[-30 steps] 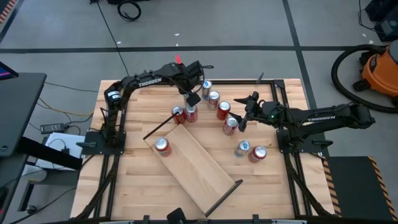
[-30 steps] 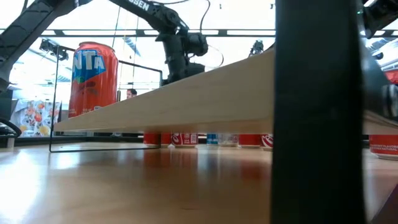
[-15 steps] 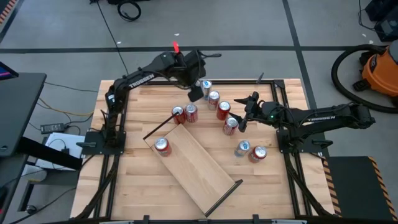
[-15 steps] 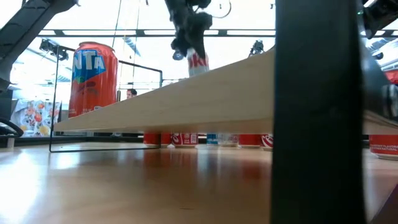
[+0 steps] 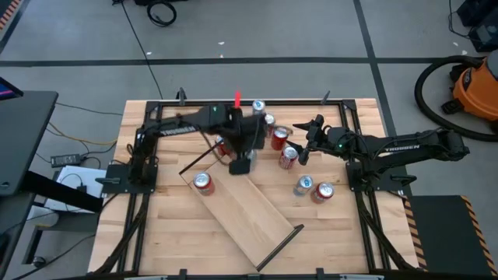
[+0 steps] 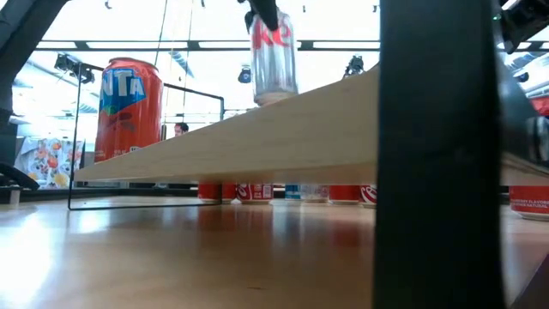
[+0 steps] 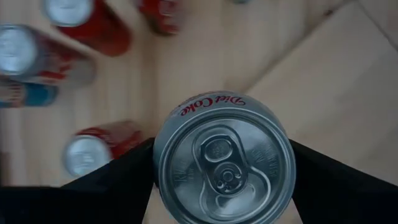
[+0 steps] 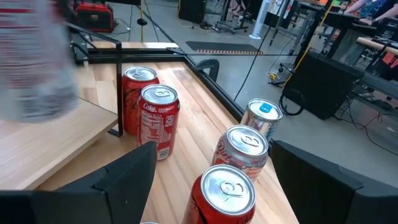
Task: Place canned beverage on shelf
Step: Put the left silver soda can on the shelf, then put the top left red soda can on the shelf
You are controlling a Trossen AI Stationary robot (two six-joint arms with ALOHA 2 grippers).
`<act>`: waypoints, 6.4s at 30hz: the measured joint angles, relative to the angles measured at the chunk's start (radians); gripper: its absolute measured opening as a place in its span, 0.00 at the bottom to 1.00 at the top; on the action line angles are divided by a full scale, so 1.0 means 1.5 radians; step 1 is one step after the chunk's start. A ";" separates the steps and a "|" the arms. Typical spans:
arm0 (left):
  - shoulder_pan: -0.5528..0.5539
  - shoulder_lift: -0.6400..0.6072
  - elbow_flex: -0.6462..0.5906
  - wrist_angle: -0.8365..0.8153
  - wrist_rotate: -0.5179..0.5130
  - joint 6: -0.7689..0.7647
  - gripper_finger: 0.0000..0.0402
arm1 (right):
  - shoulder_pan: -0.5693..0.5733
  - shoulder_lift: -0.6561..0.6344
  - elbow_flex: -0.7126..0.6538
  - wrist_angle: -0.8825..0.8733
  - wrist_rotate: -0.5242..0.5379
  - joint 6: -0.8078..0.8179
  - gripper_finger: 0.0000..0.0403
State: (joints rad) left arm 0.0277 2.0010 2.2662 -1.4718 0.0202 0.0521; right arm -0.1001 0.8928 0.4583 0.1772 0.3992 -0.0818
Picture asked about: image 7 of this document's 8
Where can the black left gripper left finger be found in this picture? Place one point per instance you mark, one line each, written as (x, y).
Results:
(93, 199)

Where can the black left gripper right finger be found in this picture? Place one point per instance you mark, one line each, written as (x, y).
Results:
(342, 193)

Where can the silver diet cola can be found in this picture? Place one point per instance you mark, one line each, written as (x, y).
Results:
(224, 161)
(18, 49)

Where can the red cola can white script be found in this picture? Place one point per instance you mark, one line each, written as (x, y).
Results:
(161, 18)

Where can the blue silver energy drink can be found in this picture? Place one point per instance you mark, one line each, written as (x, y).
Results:
(37, 95)

